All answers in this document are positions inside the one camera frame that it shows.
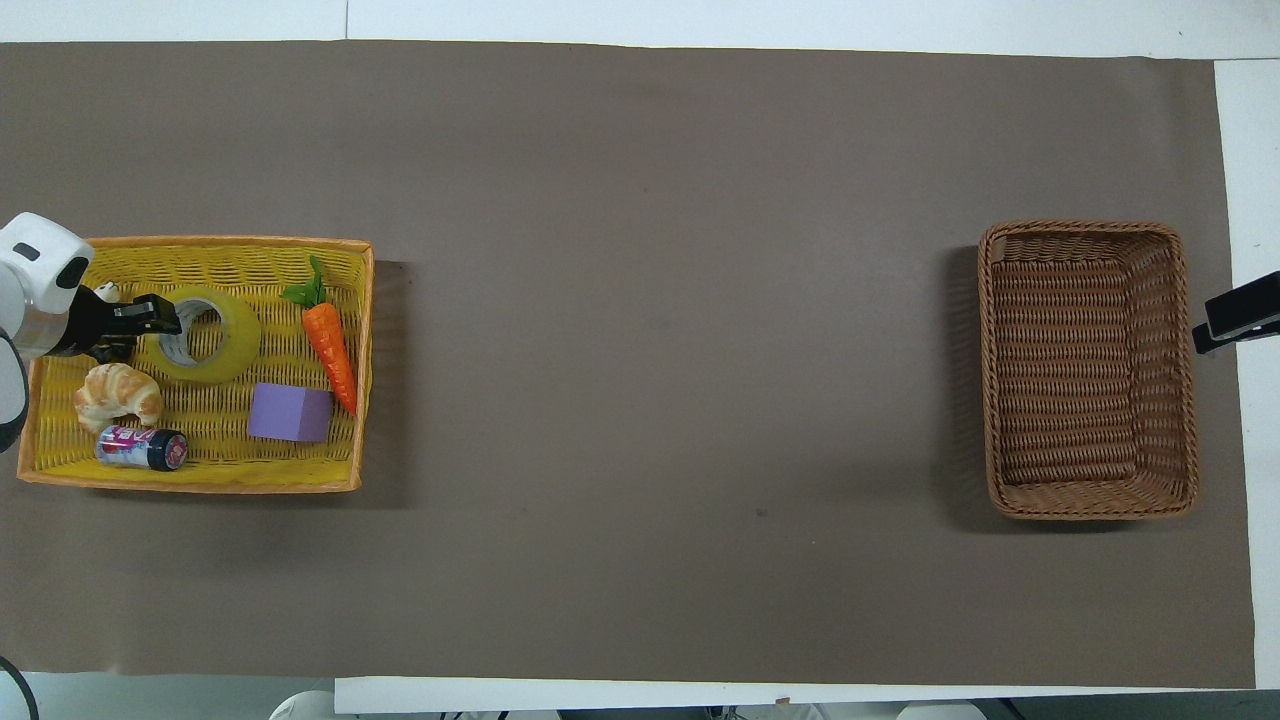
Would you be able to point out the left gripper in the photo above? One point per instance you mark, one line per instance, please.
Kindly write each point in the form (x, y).
(88, 320)

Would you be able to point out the small drink can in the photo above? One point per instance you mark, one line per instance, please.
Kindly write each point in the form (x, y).
(140, 447)

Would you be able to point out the yellow tape roll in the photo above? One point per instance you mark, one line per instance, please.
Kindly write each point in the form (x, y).
(222, 345)

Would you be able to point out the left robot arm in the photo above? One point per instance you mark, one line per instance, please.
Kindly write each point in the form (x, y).
(35, 255)

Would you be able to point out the croissant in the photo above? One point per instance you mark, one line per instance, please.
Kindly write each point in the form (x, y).
(118, 392)

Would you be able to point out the purple cube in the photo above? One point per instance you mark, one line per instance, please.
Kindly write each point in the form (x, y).
(288, 412)

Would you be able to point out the yellow wicker basket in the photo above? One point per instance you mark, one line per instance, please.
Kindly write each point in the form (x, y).
(250, 455)

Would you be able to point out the toy carrot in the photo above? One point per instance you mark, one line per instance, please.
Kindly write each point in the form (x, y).
(332, 345)

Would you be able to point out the brown wicker basket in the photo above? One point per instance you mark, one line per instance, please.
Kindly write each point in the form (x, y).
(1088, 370)

